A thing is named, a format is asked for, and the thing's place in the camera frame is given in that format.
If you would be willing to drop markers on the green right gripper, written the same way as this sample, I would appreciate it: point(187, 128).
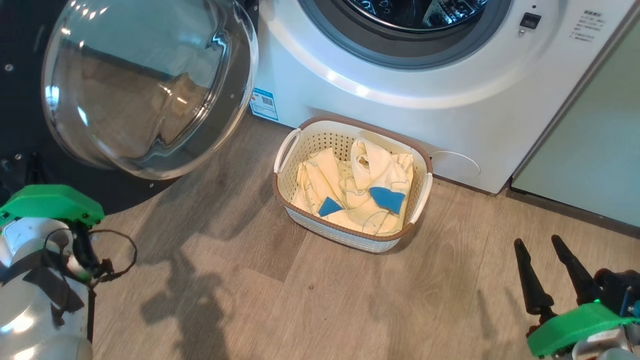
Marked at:
point(575, 327)

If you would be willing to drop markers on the stainless steel washing machine drum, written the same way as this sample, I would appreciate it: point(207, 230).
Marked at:
point(415, 12)

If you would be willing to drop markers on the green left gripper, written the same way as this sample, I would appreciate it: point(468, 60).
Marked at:
point(50, 202)

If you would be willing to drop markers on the white printed instruction label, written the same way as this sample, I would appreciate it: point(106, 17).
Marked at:
point(587, 26)

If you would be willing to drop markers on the cream hooded garment blue cuff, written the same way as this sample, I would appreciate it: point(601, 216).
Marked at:
point(380, 165)

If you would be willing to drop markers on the black door latch socket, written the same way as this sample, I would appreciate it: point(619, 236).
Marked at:
point(530, 20)

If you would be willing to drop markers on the white front-load washing machine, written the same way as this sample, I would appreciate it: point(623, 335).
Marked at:
point(450, 125)

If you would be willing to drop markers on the mint green plain cabinet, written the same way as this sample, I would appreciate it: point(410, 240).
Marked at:
point(600, 150)

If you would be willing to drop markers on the white round filter cover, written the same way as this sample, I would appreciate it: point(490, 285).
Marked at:
point(457, 165)

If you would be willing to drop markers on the cream perforated brown-rimmed laundry basket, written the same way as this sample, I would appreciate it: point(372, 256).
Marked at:
point(325, 140)

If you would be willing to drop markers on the cream printed garment blue cuff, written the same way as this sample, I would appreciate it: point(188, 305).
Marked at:
point(320, 175)

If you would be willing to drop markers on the blue energy label sticker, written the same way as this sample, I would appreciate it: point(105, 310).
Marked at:
point(264, 104)

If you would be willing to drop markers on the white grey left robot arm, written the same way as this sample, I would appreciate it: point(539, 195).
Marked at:
point(30, 310)

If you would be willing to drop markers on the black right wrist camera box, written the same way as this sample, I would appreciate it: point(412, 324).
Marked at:
point(620, 290)

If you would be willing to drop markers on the round black glass washer door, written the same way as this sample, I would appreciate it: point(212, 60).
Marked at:
point(150, 75)

